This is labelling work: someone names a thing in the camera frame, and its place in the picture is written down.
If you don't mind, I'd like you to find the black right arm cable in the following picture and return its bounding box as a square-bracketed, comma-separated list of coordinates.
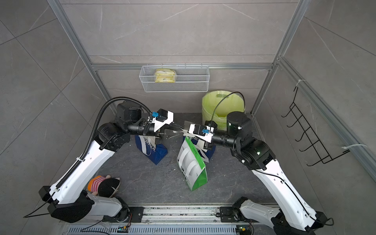
[210, 91, 246, 124]

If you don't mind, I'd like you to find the black corrugated cable conduit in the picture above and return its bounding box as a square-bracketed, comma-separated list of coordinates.
[55, 96, 152, 189]

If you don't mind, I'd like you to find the white wire mesh basket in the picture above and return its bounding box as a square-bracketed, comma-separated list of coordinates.
[139, 65, 210, 93]

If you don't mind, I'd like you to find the blue white paper bag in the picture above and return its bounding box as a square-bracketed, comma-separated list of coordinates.
[135, 135, 168, 165]
[188, 137, 216, 163]

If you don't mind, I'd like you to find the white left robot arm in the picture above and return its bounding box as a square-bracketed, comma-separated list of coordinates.
[39, 97, 174, 223]

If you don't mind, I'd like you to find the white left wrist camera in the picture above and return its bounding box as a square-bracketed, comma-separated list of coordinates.
[151, 109, 174, 132]

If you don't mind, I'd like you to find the yellow wet wipes pack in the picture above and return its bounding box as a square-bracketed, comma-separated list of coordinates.
[154, 69, 177, 83]

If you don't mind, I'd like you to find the green trash bag liner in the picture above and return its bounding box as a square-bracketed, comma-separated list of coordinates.
[202, 90, 245, 131]

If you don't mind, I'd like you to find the black wire hook rack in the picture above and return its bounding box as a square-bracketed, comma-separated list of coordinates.
[281, 87, 350, 167]

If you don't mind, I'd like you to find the plush doll striped shirt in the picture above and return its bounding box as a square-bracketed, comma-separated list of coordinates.
[87, 175, 120, 198]

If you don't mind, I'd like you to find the green white paper bag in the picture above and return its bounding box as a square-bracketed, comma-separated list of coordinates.
[177, 137, 208, 191]

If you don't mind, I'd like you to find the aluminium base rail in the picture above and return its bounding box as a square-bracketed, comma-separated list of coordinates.
[55, 204, 275, 235]

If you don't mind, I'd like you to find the receipt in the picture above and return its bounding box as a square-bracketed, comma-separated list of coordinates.
[163, 121, 195, 140]

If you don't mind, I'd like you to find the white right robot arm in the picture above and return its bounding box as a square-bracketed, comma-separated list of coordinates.
[184, 111, 334, 235]

